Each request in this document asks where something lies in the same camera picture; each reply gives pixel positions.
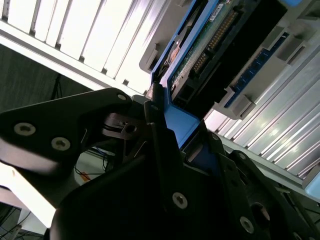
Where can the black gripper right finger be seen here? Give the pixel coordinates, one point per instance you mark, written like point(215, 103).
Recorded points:
point(232, 180)

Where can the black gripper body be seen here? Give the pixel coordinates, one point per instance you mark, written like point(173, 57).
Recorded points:
point(112, 212)

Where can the hard disk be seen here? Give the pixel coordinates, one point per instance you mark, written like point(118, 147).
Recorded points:
point(185, 120)

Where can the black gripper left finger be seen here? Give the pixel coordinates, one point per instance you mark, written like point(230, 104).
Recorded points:
point(62, 117)

